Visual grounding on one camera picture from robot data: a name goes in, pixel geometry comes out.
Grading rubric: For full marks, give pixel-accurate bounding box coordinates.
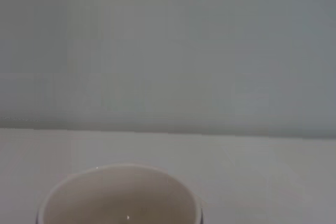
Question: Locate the dark green ceramic mug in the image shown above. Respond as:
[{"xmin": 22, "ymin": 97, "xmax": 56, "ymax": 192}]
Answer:
[{"xmin": 35, "ymin": 163, "xmax": 207, "ymax": 224}]

